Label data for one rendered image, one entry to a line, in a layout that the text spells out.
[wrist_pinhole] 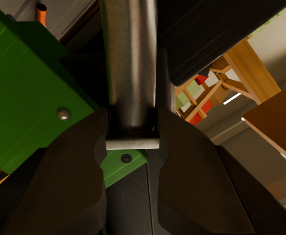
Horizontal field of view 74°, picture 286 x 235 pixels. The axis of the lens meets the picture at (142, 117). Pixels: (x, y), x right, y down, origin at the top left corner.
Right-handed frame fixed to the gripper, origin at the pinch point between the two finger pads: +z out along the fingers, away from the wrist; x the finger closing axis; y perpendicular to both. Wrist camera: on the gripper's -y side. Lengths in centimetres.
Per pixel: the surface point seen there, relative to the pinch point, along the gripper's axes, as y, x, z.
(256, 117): 24, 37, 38
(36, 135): 3.8, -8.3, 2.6
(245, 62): 16, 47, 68
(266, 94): 28, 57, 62
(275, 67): 227, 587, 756
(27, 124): 2.8, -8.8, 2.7
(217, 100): 163, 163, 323
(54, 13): -3, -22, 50
